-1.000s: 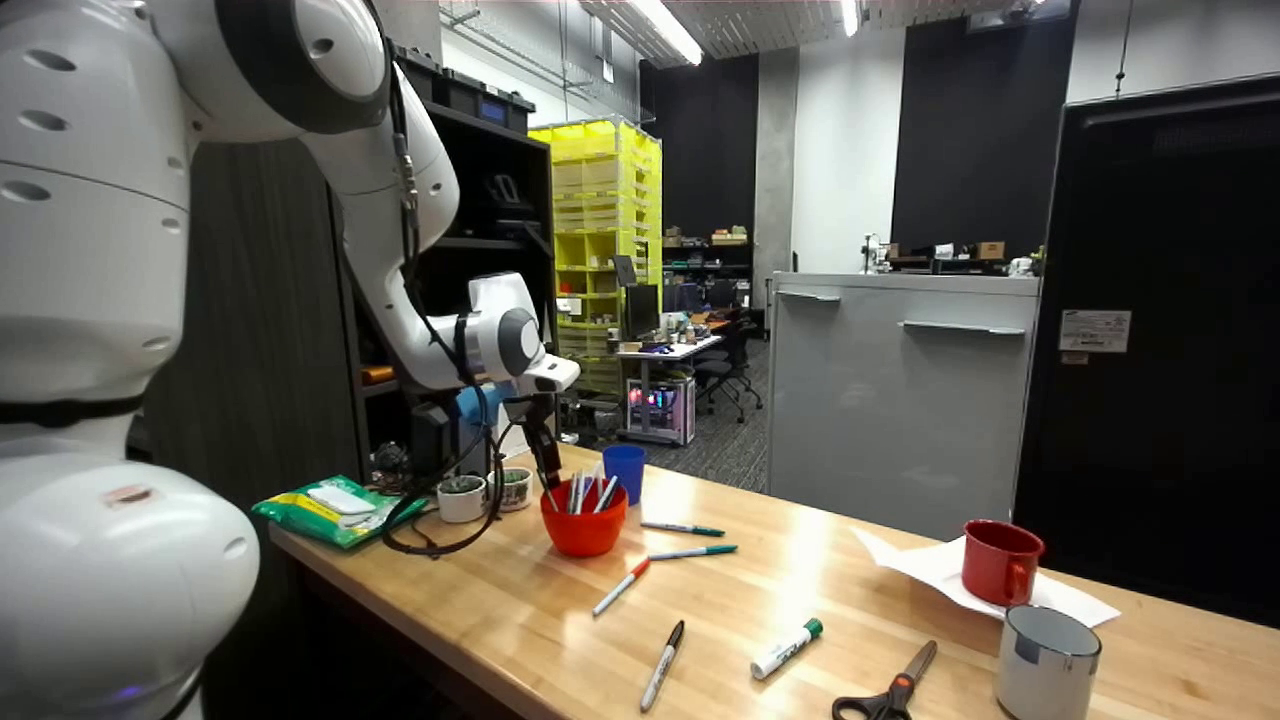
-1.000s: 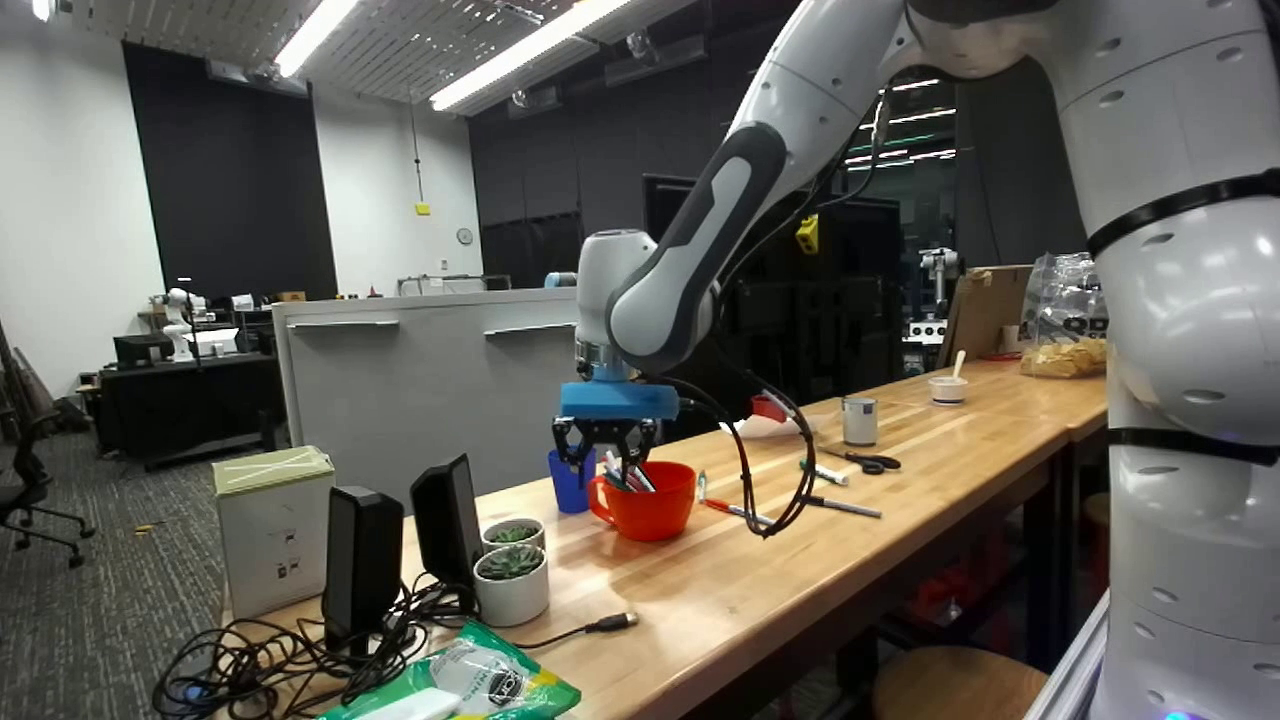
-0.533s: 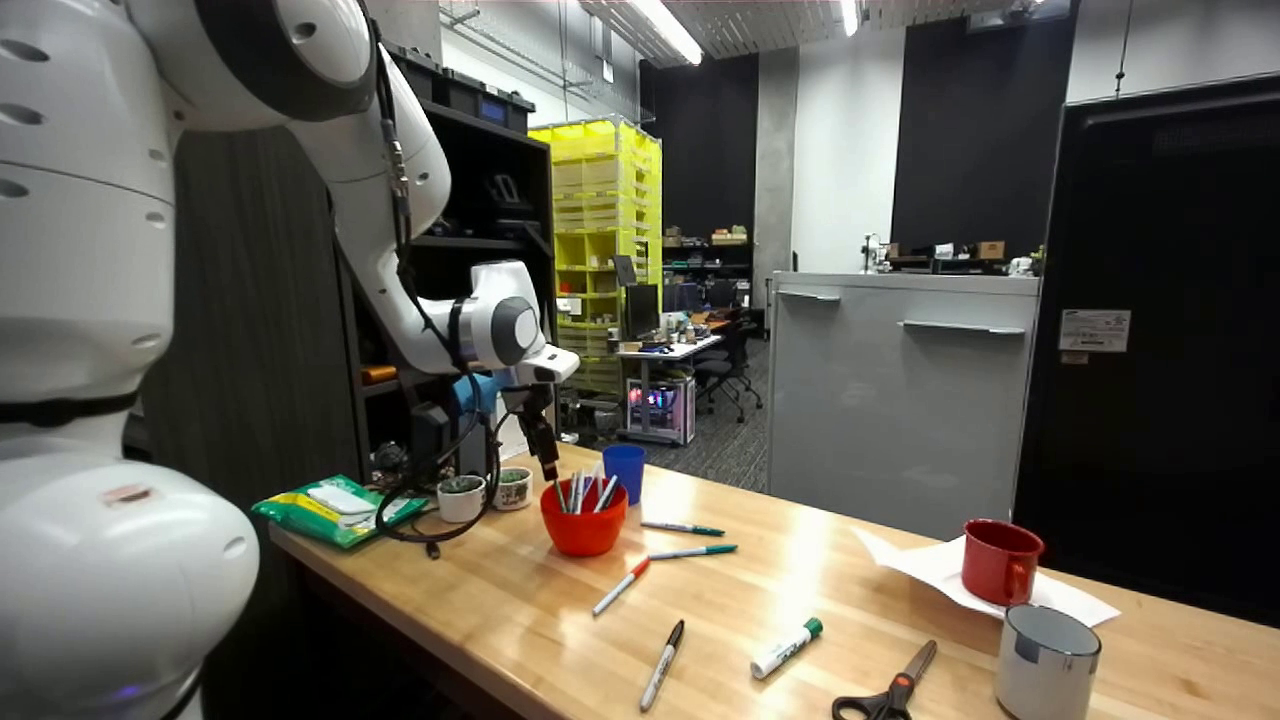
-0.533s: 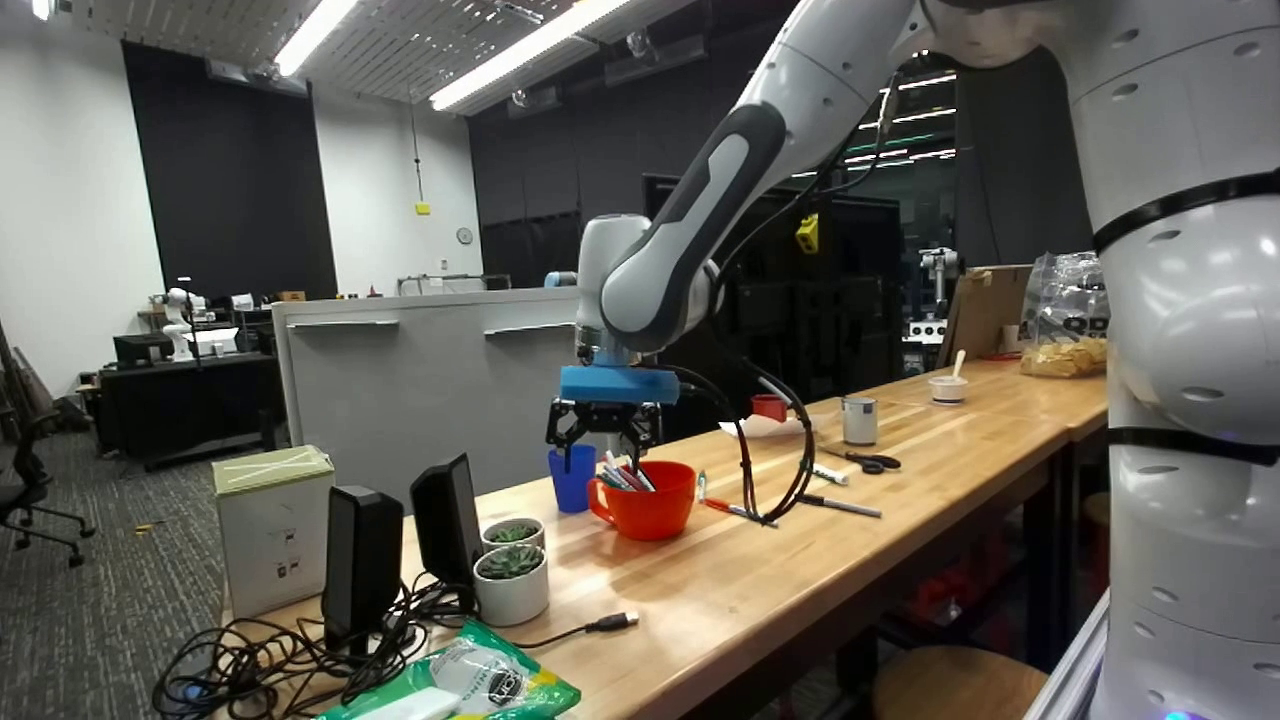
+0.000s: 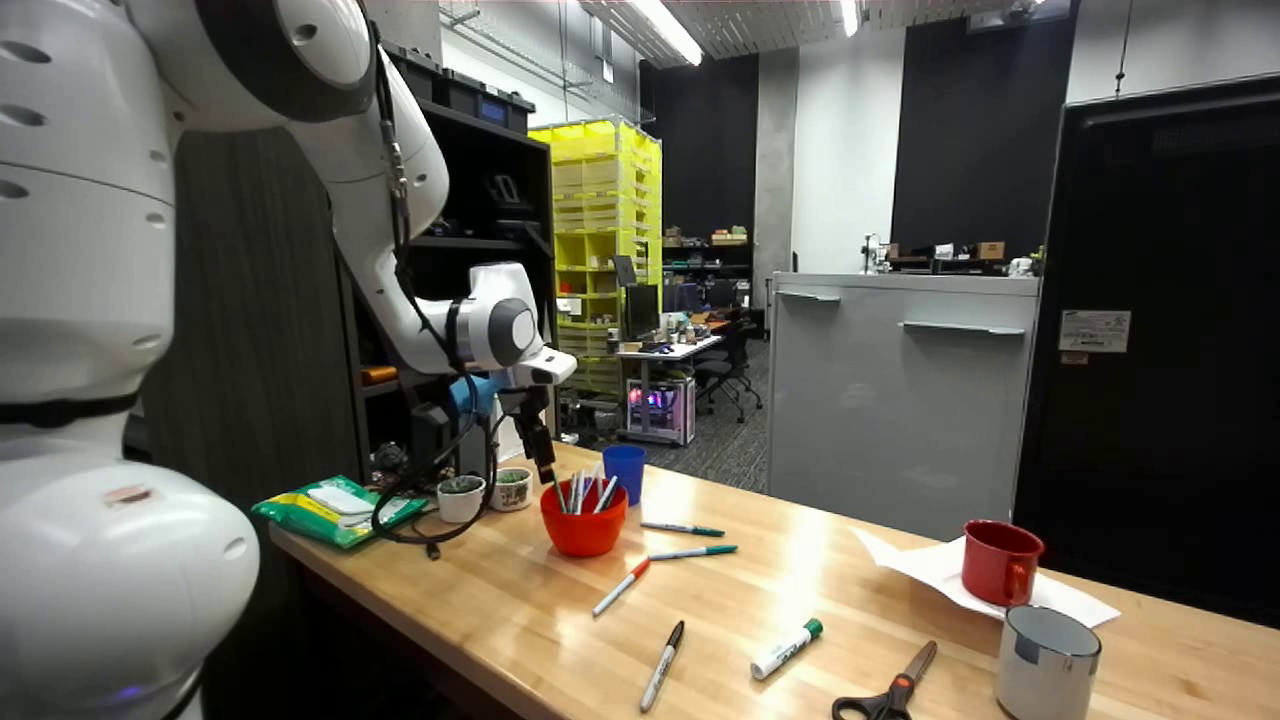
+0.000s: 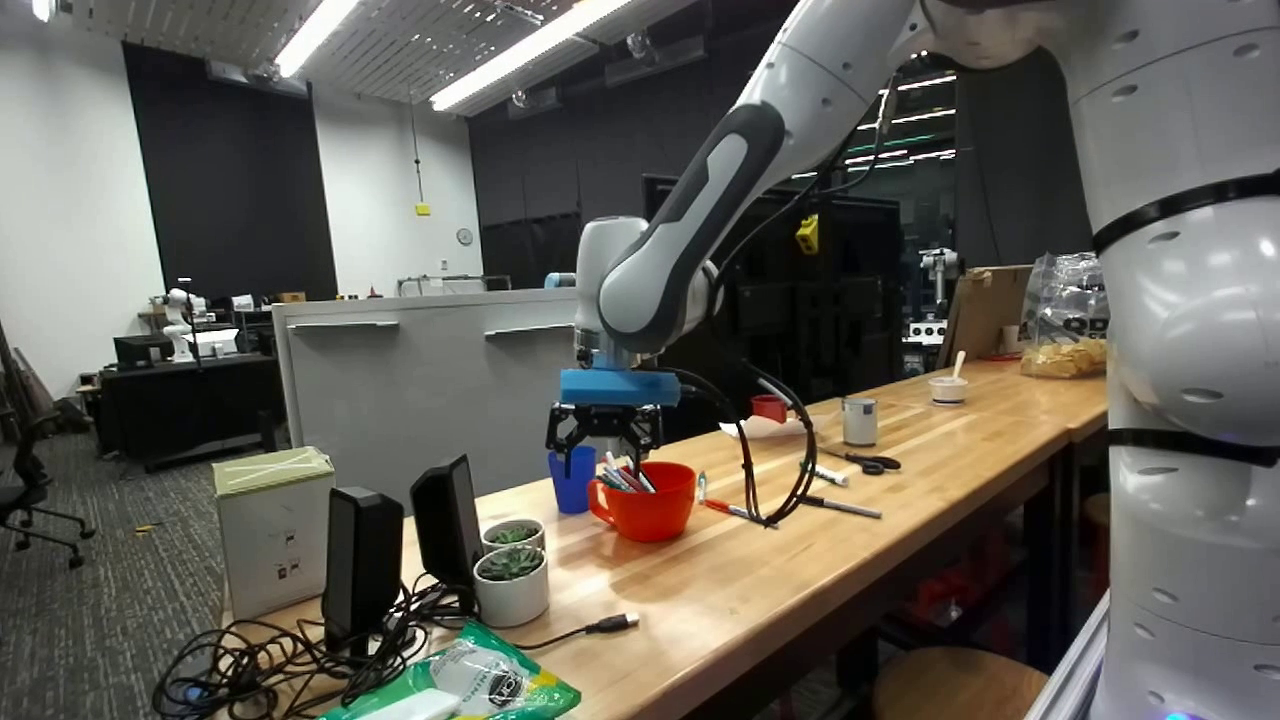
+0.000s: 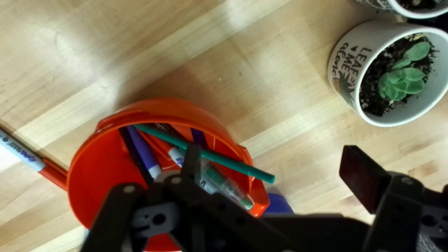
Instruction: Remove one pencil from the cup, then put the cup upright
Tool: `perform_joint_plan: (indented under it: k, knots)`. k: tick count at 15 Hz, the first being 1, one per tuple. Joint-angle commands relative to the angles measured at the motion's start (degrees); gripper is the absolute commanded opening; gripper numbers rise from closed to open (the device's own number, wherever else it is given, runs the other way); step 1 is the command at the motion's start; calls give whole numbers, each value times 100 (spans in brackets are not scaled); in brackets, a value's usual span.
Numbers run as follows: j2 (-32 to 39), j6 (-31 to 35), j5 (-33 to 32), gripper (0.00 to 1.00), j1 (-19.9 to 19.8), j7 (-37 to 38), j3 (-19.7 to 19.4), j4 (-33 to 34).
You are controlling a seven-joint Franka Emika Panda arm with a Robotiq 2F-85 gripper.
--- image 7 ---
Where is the green pencil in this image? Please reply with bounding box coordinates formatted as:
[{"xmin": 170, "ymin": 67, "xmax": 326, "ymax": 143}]
[{"xmin": 135, "ymin": 123, "xmax": 277, "ymax": 185}]

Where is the blue plastic cup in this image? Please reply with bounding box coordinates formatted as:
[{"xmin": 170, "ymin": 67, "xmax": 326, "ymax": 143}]
[{"xmin": 263, "ymin": 192, "xmax": 296, "ymax": 217}]

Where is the red plastic bowl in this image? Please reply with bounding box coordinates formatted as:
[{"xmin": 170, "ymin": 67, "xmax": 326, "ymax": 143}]
[{"xmin": 66, "ymin": 97, "xmax": 272, "ymax": 252}]

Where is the clear green pen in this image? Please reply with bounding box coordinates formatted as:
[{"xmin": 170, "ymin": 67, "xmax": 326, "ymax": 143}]
[{"xmin": 200, "ymin": 165, "xmax": 256, "ymax": 211}]

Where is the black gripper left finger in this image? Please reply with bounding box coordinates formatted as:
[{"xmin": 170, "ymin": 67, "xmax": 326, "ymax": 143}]
[{"xmin": 81, "ymin": 143, "xmax": 291, "ymax": 252}]

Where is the printed white succulent pot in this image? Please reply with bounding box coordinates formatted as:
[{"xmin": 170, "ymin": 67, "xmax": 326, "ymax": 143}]
[{"xmin": 326, "ymin": 18, "xmax": 448, "ymax": 129}]

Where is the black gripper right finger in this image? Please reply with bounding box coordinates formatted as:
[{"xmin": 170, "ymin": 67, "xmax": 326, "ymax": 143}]
[{"xmin": 339, "ymin": 144, "xmax": 448, "ymax": 252}]

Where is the white plant pot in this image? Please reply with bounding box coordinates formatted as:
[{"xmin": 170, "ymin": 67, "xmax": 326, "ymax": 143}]
[{"xmin": 356, "ymin": 0, "xmax": 448, "ymax": 21}]

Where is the red-capped white marker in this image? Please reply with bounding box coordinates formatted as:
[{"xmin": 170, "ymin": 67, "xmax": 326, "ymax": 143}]
[{"xmin": 0, "ymin": 122, "xmax": 70, "ymax": 192}]

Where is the purple-capped white marker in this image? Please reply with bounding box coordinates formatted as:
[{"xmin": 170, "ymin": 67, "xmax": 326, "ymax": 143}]
[{"xmin": 125, "ymin": 125, "xmax": 164, "ymax": 181}]

